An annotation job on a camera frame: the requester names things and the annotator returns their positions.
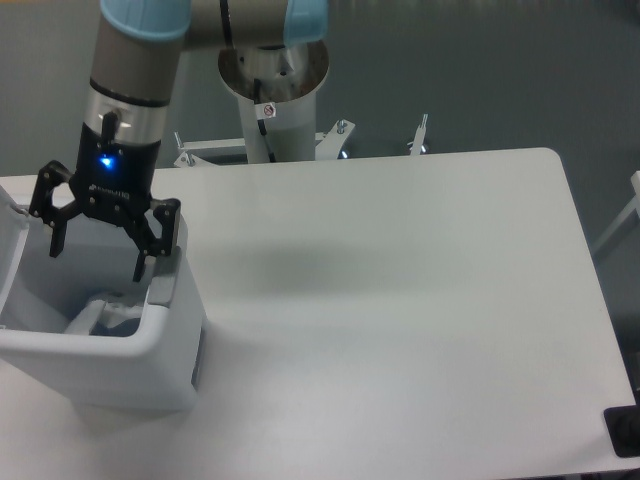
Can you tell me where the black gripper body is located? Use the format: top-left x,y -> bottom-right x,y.
67,125 -> 161,228

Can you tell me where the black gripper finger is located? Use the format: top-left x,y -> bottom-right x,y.
28,159 -> 103,258
123,198 -> 181,283

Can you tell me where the clear plastic packaging bag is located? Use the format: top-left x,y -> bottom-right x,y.
64,292 -> 144,336

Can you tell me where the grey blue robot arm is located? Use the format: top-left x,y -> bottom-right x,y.
29,1 -> 329,280

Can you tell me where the white trash can lid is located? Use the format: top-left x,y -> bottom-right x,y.
1,188 -> 46,330

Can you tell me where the white trash can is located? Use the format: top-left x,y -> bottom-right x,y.
1,217 -> 206,411

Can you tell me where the black device at table edge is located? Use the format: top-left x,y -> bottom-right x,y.
604,405 -> 639,458

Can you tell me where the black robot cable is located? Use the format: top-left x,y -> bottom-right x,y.
252,77 -> 277,164

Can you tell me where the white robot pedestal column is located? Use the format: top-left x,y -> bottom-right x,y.
218,40 -> 329,140

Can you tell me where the white pedestal base frame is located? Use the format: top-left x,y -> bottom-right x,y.
172,113 -> 430,168

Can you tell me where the white frame at right edge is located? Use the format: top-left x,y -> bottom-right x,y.
592,171 -> 639,261

